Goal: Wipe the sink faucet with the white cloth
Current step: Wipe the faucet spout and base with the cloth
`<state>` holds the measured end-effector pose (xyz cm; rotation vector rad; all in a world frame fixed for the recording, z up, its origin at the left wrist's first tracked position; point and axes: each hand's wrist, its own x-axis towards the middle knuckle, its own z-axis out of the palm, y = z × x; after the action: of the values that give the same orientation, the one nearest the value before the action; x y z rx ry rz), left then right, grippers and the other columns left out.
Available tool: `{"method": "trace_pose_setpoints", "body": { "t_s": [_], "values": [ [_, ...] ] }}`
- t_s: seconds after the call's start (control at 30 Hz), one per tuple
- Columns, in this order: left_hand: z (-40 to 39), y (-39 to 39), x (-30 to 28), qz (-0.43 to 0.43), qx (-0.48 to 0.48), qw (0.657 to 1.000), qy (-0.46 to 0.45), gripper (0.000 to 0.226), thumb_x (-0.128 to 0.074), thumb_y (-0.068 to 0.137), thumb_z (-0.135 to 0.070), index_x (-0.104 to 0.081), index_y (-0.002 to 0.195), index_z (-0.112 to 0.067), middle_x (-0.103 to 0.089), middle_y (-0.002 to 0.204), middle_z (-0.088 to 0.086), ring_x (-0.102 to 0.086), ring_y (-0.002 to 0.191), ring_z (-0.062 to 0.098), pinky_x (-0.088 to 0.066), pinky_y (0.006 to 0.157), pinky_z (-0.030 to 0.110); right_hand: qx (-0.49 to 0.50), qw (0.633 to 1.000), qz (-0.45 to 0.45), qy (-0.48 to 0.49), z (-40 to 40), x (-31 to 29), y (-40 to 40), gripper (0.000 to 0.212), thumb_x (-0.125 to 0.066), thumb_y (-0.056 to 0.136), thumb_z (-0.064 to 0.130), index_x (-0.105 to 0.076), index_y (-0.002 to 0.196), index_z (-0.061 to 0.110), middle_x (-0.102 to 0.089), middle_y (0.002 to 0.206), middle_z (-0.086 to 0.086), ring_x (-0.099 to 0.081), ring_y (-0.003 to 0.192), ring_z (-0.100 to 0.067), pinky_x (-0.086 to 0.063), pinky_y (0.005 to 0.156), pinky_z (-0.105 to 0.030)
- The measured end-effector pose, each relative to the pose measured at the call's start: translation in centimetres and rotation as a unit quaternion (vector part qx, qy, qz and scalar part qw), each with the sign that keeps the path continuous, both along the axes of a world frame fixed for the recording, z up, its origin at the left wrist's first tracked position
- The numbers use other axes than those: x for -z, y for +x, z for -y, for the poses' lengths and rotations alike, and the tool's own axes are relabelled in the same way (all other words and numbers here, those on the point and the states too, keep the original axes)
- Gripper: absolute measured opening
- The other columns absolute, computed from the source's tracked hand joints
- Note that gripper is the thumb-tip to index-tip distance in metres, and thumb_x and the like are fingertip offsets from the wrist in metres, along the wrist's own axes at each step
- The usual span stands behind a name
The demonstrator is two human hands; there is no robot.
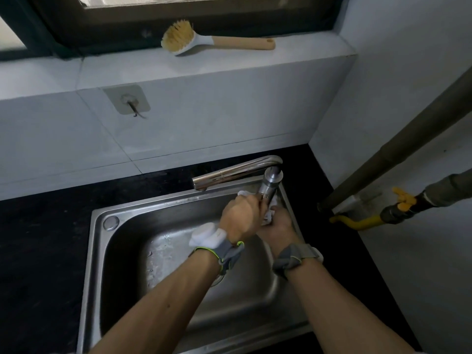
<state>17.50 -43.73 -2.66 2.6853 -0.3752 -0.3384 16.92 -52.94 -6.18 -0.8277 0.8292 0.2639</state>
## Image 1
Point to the person's right hand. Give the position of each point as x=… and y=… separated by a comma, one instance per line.
x=282, y=234

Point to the person's left hand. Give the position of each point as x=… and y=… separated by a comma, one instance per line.
x=241, y=217

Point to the white cleaning cloth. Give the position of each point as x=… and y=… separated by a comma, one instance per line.
x=269, y=216

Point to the steel faucet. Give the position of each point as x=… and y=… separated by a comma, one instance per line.
x=236, y=171

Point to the person's right forearm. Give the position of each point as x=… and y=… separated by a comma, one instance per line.
x=339, y=313

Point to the person's left forearm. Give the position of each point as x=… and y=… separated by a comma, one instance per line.
x=158, y=309

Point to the white right wrist tracker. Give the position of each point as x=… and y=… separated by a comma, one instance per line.
x=295, y=254

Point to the white wrist tracker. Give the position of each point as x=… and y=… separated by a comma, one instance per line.
x=204, y=235
x=295, y=254

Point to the white left wrist tracker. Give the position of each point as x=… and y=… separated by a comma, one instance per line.
x=204, y=235

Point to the steel sink drain strainer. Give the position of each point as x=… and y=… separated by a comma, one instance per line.
x=218, y=280

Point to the stainless steel sink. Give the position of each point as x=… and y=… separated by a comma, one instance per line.
x=121, y=261

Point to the round sink hole cover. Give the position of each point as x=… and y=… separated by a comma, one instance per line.
x=110, y=223

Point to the dark thick pipe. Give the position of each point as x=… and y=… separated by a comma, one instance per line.
x=405, y=140

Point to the grey gas pipe with valve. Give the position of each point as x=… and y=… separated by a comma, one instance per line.
x=446, y=188

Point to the black framed window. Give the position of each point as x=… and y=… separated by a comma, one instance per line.
x=147, y=22

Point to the clear adhesive wall hook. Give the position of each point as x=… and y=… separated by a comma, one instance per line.
x=125, y=99

